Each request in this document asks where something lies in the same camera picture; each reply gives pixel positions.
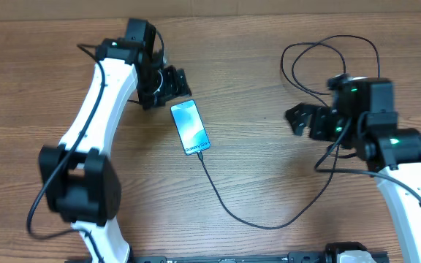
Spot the Samsung Galaxy smartphone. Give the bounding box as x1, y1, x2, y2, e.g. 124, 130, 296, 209
170, 99, 211, 155

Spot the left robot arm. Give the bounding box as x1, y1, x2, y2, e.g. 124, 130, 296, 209
26, 18, 191, 262

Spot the cardboard backdrop panel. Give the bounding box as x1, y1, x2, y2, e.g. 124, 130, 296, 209
0, 0, 421, 21

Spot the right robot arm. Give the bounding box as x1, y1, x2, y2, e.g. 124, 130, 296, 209
285, 74, 421, 262

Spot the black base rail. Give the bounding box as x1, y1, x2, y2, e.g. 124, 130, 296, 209
64, 251, 390, 263

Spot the black USB charging cable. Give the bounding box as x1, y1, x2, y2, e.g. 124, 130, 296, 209
197, 34, 382, 231

